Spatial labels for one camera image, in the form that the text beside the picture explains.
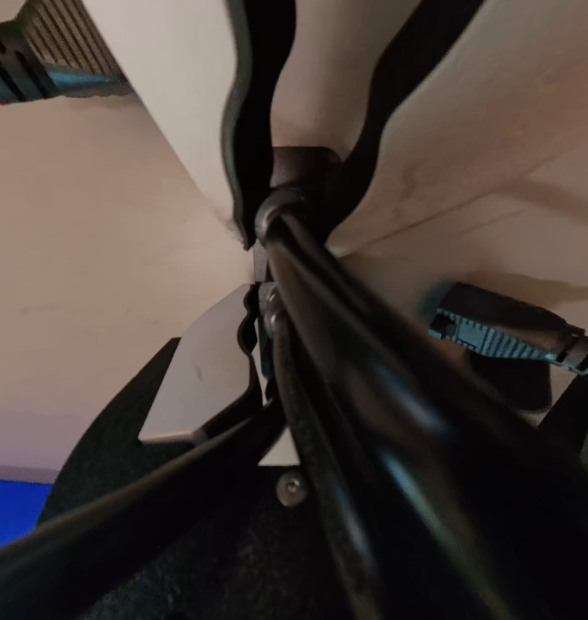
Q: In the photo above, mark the black wide ribbed power plug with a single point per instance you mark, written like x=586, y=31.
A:
x=47, y=58

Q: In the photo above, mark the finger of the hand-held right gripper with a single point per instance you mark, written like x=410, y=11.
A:
x=468, y=121
x=187, y=97

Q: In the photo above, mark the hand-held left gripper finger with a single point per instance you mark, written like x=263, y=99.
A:
x=202, y=373

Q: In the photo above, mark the black ridged power plug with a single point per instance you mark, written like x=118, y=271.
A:
x=507, y=329

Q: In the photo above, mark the blue box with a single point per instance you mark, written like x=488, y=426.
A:
x=13, y=513

